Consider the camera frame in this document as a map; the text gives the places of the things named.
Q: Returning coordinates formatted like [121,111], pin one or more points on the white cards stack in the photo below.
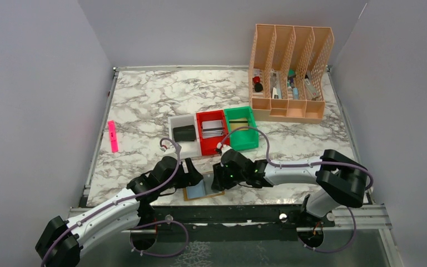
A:
[210,129]

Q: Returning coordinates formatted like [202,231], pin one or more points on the gold card with stripe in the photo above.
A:
[237,123]

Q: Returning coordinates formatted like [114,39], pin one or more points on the pink highlighter marker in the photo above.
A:
[113,136]

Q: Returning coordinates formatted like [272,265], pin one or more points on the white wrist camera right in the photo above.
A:
[224,148]

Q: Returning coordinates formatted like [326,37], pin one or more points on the peach plastic desk organizer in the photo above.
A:
[282,54]

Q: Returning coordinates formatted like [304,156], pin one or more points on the white plastic bin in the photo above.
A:
[188,149]

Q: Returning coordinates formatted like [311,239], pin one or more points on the green plastic bin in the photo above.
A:
[244,139]

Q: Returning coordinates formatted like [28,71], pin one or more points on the red and black stamp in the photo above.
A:
[257,85]

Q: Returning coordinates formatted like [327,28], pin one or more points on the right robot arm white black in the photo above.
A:
[343,181]

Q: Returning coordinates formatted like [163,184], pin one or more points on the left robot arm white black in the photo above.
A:
[64,242]

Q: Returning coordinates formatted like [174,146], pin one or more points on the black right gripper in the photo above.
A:
[218,177]

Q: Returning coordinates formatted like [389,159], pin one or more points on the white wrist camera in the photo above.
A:
[224,148]
[172,151]

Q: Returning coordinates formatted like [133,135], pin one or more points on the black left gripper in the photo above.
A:
[190,174]

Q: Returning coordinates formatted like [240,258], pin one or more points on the yellow-brown card holder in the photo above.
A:
[208,178]

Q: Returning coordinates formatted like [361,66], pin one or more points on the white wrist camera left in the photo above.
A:
[172,151]

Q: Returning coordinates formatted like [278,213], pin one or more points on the red plastic bin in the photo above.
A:
[209,146]

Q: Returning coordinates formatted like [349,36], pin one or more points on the black card in white bin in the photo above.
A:
[184,133]

